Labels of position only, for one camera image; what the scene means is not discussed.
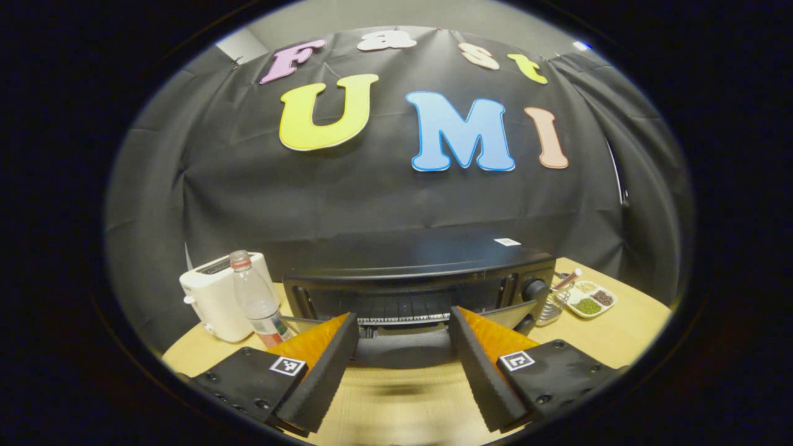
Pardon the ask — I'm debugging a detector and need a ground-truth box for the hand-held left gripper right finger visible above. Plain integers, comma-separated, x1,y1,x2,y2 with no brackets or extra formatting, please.
449,306,623,434

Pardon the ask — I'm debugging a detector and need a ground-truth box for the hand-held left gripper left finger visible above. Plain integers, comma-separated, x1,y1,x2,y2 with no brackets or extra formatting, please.
186,313,361,435

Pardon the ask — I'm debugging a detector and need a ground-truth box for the black electric oven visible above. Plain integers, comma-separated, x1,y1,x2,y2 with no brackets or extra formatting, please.
282,228,557,370

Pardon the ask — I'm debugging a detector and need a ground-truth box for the clear ribbed glass cup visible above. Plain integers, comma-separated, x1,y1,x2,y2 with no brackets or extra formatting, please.
536,282,571,327

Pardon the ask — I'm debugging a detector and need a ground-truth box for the clear plastic water bottle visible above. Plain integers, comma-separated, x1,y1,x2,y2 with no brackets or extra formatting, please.
229,250,293,349

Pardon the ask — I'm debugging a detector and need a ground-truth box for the white divided dish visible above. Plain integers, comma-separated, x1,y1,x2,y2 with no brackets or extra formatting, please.
565,280,618,319

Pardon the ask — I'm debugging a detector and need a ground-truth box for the white toaster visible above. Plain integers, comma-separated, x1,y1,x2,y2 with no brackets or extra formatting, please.
179,253,279,343

